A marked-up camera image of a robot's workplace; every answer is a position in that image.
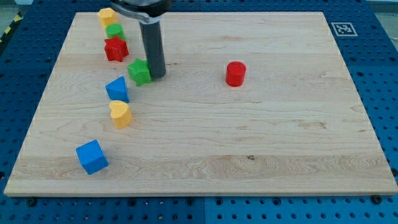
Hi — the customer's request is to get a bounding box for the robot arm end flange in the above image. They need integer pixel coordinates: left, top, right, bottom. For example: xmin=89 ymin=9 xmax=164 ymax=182
xmin=110 ymin=0 xmax=172 ymax=24

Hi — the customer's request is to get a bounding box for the wooden board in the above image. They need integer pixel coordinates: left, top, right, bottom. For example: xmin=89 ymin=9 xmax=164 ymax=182
xmin=4 ymin=12 xmax=397 ymax=197

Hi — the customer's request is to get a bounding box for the red cylinder block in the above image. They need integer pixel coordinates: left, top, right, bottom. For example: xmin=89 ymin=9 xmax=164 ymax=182
xmin=226 ymin=61 xmax=246 ymax=87

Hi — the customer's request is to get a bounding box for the green star block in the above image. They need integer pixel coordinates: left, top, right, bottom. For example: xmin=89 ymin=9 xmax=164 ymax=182
xmin=127 ymin=58 xmax=152 ymax=86

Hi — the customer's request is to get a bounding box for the yellow heart block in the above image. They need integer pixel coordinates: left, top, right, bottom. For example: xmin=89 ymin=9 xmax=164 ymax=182
xmin=109 ymin=100 xmax=132 ymax=129

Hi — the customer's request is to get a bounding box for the blue triangle block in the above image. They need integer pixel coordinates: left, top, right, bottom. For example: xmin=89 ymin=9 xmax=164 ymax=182
xmin=105 ymin=77 xmax=129 ymax=103

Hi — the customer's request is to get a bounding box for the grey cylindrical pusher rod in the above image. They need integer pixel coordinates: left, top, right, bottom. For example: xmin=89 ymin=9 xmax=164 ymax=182
xmin=139 ymin=21 xmax=166 ymax=79

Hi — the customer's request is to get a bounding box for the red star block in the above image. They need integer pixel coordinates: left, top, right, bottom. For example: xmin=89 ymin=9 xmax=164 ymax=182
xmin=104 ymin=35 xmax=129 ymax=62

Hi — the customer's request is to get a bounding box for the blue cube block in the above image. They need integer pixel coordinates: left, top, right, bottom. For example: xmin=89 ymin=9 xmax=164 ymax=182
xmin=75 ymin=139 xmax=109 ymax=175

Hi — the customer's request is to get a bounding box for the green cylinder block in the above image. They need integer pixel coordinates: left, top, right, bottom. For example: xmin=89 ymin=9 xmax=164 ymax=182
xmin=105 ymin=23 xmax=126 ymax=40

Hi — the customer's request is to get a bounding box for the yellow hexagon block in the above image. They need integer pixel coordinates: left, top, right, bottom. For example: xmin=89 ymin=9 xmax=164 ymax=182
xmin=98 ymin=7 xmax=118 ymax=29

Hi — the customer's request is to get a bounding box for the white fiducial marker tag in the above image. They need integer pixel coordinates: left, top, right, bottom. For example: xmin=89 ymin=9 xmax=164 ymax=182
xmin=331 ymin=22 xmax=358 ymax=37

